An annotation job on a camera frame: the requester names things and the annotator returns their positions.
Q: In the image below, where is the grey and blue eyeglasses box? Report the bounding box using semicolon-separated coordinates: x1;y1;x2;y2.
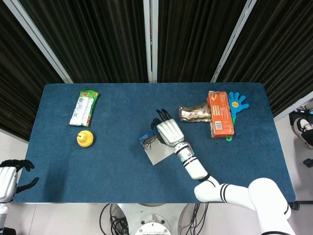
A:
137;129;174;166

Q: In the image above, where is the dark pleated curtain panel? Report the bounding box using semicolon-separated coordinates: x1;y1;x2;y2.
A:
19;0;150;84
217;0;313;117
156;0;247;83
0;0;66;141

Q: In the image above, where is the orange carton box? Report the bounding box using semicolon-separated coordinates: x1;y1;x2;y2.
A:
207;90;235;139

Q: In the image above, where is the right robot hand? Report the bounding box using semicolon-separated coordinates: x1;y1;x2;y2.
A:
150;108;185;148

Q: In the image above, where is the black cable bundle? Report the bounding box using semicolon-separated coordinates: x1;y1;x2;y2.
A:
99;203;130;235
178;202;210;235

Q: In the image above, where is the gold foil snack bag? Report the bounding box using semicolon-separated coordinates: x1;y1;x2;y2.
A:
178;102;212;122

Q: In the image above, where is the green white snack packet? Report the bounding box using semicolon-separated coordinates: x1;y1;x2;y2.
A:
68;89;100;127

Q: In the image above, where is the yellow pear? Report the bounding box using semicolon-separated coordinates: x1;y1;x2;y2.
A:
76;130;95;148

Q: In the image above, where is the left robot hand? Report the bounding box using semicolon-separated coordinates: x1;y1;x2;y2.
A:
0;159;40;203

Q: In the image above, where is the white partition post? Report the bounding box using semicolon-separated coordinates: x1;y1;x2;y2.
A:
4;0;74;84
143;0;158;83
211;0;257;83
273;90;313;122

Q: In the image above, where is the blue green hand clapper toy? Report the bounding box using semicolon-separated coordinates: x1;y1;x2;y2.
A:
224;91;250;142

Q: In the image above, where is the white black sneaker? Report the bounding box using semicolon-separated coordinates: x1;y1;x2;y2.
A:
293;117;313;149

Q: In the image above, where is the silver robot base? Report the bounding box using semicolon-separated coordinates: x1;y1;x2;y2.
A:
117;203;194;235

